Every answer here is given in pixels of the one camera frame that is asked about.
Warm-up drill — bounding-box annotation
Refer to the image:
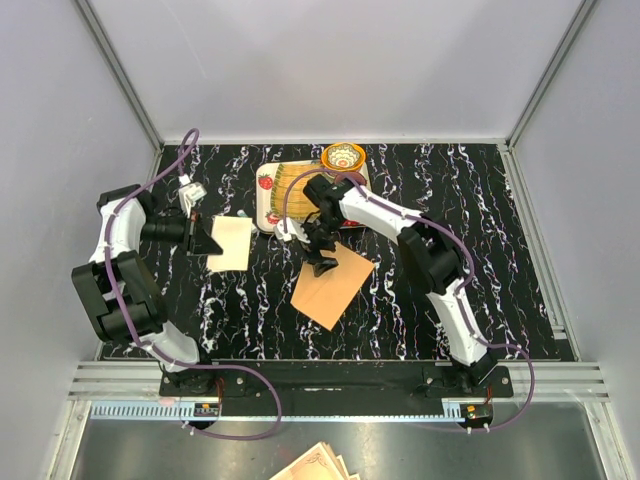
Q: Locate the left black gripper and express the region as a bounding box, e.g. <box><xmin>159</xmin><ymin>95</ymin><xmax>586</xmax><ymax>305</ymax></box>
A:
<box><xmin>139</xmin><ymin>206</ymin><xmax>223</xmax><ymax>256</ymax></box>

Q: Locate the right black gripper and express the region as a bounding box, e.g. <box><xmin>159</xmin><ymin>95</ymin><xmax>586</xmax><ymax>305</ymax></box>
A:
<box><xmin>292</xmin><ymin>215</ymin><xmax>344</xmax><ymax>278</ymax></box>

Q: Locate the ornate bordered letter paper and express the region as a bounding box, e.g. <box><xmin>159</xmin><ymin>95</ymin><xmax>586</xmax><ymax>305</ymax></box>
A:
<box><xmin>207</xmin><ymin>216</ymin><xmax>252</xmax><ymax>273</ymax></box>

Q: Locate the brown paper envelope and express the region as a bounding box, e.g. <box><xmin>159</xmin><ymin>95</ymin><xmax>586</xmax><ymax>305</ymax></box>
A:
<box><xmin>291</xmin><ymin>243</ymin><xmax>374</xmax><ymax>331</ymax></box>

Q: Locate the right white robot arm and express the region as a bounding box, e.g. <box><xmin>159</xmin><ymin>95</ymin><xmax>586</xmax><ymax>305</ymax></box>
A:
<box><xmin>298</xmin><ymin>173</ymin><xmax>497</xmax><ymax>397</ymax></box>

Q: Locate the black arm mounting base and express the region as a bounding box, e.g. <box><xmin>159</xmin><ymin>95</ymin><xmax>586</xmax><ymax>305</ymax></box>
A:
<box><xmin>159</xmin><ymin>360</ymin><xmax>514</xmax><ymax>399</ymax></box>

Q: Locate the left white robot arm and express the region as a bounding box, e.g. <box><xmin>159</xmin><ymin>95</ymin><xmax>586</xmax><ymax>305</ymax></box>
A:
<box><xmin>71</xmin><ymin>184</ymin><xmax>224</xmax><ymax>396</ymax></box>

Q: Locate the yellow woven bamboo basket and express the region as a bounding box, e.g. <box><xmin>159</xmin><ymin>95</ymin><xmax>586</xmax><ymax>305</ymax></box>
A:
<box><xmin>270</xmin><ymin>163</ymin><xmax>319</xmax><ymax>221</ymax></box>

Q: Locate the white strawberry tray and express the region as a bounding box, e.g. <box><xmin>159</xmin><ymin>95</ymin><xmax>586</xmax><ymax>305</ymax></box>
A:
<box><xmin>255</xmin><ymin>158</ymin><xmax>377</xmax><ymax>233</ymax></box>

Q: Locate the yellow patterned bowl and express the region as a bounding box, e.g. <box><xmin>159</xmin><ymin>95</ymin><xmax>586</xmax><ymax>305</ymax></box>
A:
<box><xmin>321</xmin><ymin>142</ymin><xmax>366</xmax><ymax>172</ymax></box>

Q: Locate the stack of spare letters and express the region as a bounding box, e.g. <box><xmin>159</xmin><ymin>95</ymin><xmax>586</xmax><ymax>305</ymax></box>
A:
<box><xmin>272</xmin><ymin>442</ymin><xmax>361</xmax><ymax>480</ymax></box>

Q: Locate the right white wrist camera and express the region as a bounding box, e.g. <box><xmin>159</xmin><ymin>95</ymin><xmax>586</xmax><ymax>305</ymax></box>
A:
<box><xmin>273</xmin><ymin>217</ymin><xmax>310</xmax><ymax>245</ymax></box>

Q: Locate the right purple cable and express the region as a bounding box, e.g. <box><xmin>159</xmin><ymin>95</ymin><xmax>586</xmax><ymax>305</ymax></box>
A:
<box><xmin>282</xmin><ymin>168</ymin><xmax>536</xmax><ymax>434</ymax></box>

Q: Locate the slotted cable duct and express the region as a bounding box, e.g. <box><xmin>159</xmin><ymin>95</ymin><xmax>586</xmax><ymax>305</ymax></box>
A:
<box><xmin>90</xmin><ymin>399</ymin><xmax>480</xmax><ymax>423</ymax></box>

